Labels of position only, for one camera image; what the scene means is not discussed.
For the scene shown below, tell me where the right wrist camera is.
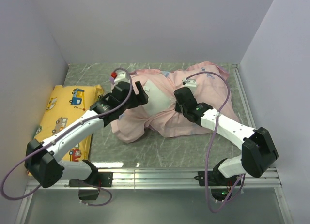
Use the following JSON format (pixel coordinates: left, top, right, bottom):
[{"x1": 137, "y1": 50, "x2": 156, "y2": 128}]
[{"x1": 182, "y1": 78, "x2": 197, "y2": 90}]

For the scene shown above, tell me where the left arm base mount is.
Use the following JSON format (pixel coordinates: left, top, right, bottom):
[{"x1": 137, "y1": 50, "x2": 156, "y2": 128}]
[{"x1": 68, "y1": 171, "x2": 113, "y2": 201}]

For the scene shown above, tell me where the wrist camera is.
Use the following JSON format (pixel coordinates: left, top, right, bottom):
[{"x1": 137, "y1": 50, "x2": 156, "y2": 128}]
[
  {"x1": 182, "y1": 78, "x2": 197, "y2": 90},
  {"x1": 110, "y1": 71, "x2": 129, "y2": 85}
]

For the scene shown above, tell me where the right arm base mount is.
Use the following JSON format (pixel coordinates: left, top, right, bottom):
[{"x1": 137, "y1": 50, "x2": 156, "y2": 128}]
[{"x1": 207, "y1": 170, "x2": 238, "y2": 201}]

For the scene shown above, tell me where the purple princess pillowcase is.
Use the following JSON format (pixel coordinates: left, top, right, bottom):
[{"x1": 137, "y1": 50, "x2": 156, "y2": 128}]
[{"x1": 111, "y1": 62, "x2": 239, "y2": 143}]

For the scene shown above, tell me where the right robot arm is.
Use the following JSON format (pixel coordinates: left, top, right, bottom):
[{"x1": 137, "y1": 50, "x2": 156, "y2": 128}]
[{"x1": 174, "y1": 87, "x2": 279, "y2": 186}]

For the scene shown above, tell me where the aluminium front rail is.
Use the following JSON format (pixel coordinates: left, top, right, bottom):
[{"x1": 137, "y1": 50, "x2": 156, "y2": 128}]
[{"x1": 26, "y1": 167, "x2": 283, "y2": 191}]

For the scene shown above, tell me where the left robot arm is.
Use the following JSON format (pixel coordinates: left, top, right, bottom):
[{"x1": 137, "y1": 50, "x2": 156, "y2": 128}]
[{"x1": 25, "y1": 81, "x2": 148, "y2": 188}]

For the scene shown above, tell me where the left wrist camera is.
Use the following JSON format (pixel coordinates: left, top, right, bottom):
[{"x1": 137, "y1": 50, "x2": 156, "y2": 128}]
[{"x1": 110, "y1": 71, "x2": 129, "y2": 85}]

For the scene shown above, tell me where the white pillow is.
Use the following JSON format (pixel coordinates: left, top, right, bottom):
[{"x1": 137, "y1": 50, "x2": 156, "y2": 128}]
[{"x1": 143, "y1": 80, "x2": 172, "y2": 116}]

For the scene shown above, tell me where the yellow car-print pillow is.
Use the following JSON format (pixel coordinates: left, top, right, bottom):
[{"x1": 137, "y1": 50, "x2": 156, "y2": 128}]
[{"x1": 26, "y1": 84, "x2": 104, "y2": 177}]

